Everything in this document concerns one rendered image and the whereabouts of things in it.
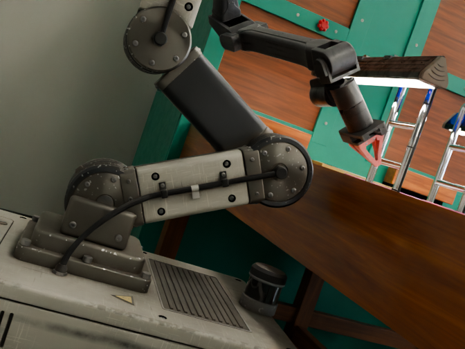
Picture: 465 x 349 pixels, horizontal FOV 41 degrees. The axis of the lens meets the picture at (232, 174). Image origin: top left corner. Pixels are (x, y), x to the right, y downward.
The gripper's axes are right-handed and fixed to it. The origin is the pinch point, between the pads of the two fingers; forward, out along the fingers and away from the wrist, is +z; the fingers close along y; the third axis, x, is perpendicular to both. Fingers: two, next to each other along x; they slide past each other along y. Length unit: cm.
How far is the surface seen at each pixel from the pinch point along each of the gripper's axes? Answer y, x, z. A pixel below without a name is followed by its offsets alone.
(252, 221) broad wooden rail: 10.9, 28.5, 0.7
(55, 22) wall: 173, 34, -61
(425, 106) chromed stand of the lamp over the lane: 33.2, -35.3, 8.6
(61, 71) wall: 174, 43, -41
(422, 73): 11.4, -25.1, -8.1
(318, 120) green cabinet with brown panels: 89, -26, 14
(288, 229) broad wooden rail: -7.4, 26.2, -1.3
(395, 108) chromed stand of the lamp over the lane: 48, -34, 10
